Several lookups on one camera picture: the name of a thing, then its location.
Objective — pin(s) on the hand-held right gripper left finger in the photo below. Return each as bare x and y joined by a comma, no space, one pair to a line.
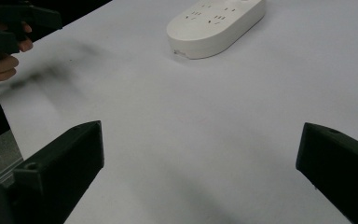
62,168

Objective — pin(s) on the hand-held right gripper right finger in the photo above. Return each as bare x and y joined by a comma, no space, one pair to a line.
338,165

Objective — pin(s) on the white power strip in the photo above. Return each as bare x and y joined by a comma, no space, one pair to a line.
213,28

